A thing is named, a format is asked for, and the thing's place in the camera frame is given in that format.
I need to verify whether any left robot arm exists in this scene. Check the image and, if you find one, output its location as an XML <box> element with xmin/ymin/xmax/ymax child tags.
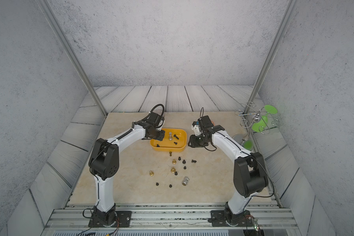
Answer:
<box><xmin>88</xmin><ymin>104</ymin><xmax>165</xmax><ymax>228</ymax></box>

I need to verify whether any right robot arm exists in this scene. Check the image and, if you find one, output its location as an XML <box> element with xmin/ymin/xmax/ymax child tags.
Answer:
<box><xmin>188</xmin><ymin>115</ymin><xmax>275</xmax><ymax>227</ymax></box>

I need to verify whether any yellow plastic storage box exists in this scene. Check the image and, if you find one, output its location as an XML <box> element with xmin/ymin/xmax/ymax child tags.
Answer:
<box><xmin>150</xmin><ymin>128</ymin><xmax>187</xmax><ymax>152</ymax></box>

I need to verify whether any silver rook chess piece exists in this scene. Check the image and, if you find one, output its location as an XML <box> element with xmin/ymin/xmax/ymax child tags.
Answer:
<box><xmin>182</xmin><ymin>176</ymin><xmax>189</xmax><ymax>186</ymax></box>

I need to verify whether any metal cup tree stand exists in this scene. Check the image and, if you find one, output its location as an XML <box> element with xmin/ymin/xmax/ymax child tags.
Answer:
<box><xmin>233</xmin><ymin>102</ymin><xmax>279</xmax><ymax>151</ymax></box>

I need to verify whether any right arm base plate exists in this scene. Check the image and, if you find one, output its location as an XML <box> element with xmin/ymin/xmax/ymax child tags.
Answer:
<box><xmin>207</xmin><ymin>209</ymin><xmax>254</xmax><ymax>227</ymax></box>

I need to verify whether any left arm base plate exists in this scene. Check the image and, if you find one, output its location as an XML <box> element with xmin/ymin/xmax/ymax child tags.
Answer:
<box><xmin>88</xmin><ymin>209</ymin><xmax>132</xmax><ymax>228</ymax></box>

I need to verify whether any right aluminium frame post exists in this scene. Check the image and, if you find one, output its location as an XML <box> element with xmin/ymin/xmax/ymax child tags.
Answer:
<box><xmin>245</xmin><ymin>0</ymin><xmax>299</xmax><ymax>112</ymax></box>

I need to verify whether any aluminium frame post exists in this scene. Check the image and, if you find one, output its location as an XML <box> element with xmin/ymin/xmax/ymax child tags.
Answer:
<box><xmin>245</xmin><ymin>0</ymin><xmax>299</xmax><ymax>112</ymax></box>
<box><xmin>36</xmin><ymin>0</ymin><xmax>108</xmax><ymax>118</ymax></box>

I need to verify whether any left aluminium frame post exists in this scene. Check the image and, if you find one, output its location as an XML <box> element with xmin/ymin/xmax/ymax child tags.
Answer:
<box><xmin>36</xmin><ymin>0</ymin><xmax>108</xmax><ymax>118</ymax></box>

